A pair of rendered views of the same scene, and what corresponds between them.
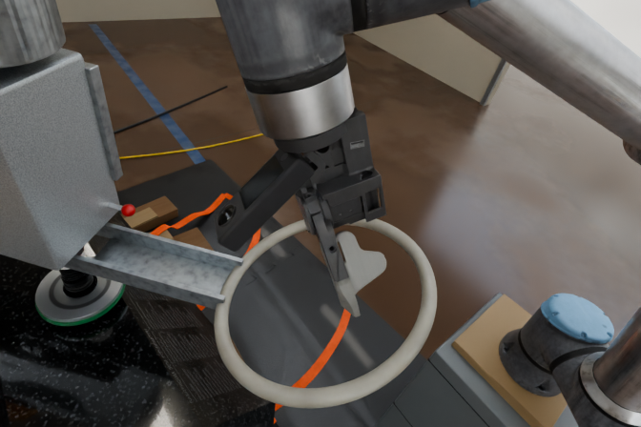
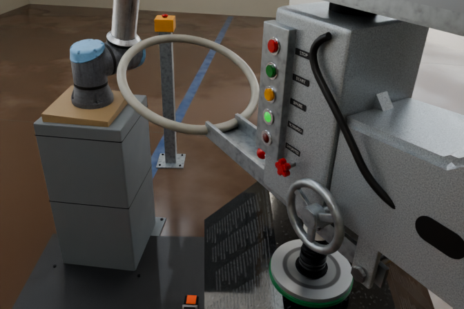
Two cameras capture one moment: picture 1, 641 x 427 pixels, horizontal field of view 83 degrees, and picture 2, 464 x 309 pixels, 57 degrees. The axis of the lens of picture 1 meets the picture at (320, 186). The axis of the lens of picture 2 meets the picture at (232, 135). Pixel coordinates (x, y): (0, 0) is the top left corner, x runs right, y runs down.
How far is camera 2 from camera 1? 1.65 m
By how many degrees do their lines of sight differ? 97
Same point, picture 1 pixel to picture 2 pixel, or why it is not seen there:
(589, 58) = not seen: outside the picture
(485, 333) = (88, 114)
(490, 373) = (116, 108)
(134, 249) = not seen: hidden behind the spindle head
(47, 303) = (342, 265)
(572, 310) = (87, 46)
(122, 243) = not seen: hidden behind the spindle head
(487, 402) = (131, 112)
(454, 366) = (122, 123)
